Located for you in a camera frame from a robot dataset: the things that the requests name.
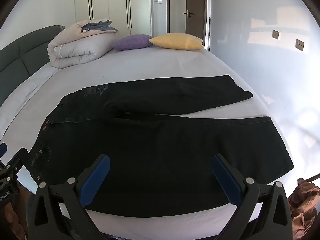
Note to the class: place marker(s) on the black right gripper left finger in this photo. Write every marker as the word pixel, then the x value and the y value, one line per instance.
pixel 58 210

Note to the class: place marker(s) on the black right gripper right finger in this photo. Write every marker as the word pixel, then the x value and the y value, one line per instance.
pixel 262 211

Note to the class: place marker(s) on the black pants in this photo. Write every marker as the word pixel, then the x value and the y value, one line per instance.
pixel 161 159

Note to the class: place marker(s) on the brown crumpled cloth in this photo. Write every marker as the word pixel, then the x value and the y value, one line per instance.
pixel 302 204

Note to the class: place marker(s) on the dark green headboard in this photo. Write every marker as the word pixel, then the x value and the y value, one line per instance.
pixel 23 57

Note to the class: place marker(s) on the folded beige white duvet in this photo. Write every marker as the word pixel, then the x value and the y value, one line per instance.
pixel 73 46

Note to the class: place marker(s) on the purple pillow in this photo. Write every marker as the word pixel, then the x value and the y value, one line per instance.
pixel 132 42

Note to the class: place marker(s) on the yellow pillow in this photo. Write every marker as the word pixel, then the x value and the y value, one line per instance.
pixel 178 41

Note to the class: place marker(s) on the folded blue grey cloth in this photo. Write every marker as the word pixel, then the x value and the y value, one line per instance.
pixel 99 26

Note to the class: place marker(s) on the cream wardrobe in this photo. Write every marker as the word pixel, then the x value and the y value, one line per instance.
pixel 129 17

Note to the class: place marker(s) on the brown door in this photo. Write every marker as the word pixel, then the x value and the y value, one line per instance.
pixel 187 16

